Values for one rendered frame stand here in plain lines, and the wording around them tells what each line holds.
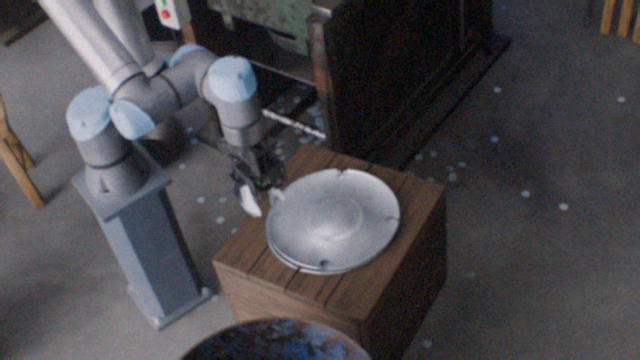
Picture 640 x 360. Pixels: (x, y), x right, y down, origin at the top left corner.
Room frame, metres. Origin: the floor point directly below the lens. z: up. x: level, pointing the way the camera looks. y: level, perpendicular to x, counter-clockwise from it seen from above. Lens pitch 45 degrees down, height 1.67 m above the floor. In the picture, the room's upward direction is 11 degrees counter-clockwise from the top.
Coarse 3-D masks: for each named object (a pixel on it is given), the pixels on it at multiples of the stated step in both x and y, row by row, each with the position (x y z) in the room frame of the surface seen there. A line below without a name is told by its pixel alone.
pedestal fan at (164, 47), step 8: (152, 8) 2.75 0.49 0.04; (144, 16) 2.70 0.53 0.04; (152, 16) 2.69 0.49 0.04; (152, 24) 2.63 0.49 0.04; (160, 24) 2.62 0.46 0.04; (152, 32) 2.57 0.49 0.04; (160, 32) 2.56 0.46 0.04; (168, 32) 2.55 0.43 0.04; (176, 32) 2.54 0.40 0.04; (152, 40) 2.52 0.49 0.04; (160, 40) 2.50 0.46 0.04; (168, 40) 2.49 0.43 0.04; (184, 40) 2.48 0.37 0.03; (160, 48) 2.47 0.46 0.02; (168, 48) 2.46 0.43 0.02; (176, 48) 2.46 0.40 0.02
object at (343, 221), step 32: (288, 192) 1.28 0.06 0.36; (320, 192) 1.26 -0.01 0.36; (352, 192) 1.24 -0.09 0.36; (384, 192) 1.22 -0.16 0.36; (288, 224) 1.18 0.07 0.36; (320, 224) 1.16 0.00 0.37; (352, 224) 1.14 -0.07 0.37; (384, 224) 1.13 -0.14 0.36; (288, 256) 1.09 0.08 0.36; (320, 256) 1.07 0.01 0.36; (352, 256) 1.06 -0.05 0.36
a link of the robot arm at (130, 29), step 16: (96, 0) 1.40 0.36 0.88; (112, 0) 1.39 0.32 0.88; (128, 0) 1.41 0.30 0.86; (112, 16) 1.39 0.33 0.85; (128, 16) 1.39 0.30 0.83; (128, 32) 1.39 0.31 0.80; (144, 32) 1.41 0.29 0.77; (128, 48) 1.38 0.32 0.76; (144, 48) 1.40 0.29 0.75; (144, 64) 1.39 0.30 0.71; (160, 64) 1.40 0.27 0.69
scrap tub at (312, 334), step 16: (256, 320) 0.85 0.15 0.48; (272, 320) 0.85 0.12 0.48; (288, 320) 0.84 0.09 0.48; (304, 320) 0.83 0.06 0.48; (208, 336) 0.84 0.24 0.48; (224, 336) 0.84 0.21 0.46; (240, 336) 0.85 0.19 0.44; (256, 336) 0.85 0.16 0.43; (272, 336) 0.85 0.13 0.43; (288, 336) 0.84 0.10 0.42; (304, 336) 0.83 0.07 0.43; (320, 336) 0.82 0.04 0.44; (336, 336) 0.80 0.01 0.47; (192, 352) 0.81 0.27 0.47; (208, 352) 0.83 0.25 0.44; (224, 352) 0.84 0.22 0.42; (240, 352) 0.85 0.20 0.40; (256, 352) 0.85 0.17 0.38; (272, 352) 0.85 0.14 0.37; (288, 352) 0.84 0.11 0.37; (304, 352) 0.83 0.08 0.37; (320, 352) 0.82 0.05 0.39; (336, 352) 0.80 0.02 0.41; (352, 352) 0.77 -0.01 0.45
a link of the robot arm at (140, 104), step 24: (48, 0) 1.25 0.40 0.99; (72, 0) 1.24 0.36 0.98; (72, 24) 1.21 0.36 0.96; (96, 24) 1.20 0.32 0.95; (96, 48) 1.16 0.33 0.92; (120, 48) 1.17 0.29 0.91; (96, 72) 1.14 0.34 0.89; (120, 72) 1.12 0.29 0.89; (144, 72) 1.14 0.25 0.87; (120, 96) 1.09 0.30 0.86; (144, 96) 1.08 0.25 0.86; (168, 96) 1.09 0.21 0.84; (120, 120) 1.05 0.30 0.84; (144, 120) 1.05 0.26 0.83
